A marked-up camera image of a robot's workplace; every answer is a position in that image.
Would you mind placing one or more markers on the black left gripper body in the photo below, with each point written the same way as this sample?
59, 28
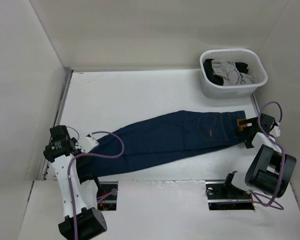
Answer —
78, 151

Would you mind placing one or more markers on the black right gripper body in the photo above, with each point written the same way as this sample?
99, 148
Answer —
246, 129

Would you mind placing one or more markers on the dark blue denim trousers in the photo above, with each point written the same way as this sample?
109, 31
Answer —
161, 140

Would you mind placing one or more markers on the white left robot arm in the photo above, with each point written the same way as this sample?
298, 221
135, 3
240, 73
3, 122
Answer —
81, 218

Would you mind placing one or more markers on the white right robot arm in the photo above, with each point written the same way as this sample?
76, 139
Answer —
270, 166

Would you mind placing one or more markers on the white plastic laundry basket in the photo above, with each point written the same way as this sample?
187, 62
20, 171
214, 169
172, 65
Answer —
249, 57

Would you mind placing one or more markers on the grey garment in basket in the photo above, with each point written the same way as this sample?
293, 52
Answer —
233, 73

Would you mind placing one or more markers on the black garment in basket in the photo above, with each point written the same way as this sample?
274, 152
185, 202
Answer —
209, 73

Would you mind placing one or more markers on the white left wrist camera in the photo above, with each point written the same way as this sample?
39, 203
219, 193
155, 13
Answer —
89, 143

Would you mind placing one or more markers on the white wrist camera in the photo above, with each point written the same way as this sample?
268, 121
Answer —
89, 143
275, 131

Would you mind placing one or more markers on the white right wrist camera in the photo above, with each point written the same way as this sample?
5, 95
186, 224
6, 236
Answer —
275, 131

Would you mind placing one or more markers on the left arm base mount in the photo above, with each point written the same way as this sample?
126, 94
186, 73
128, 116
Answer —
107, 196

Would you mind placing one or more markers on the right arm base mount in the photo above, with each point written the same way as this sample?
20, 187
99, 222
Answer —
221, 197

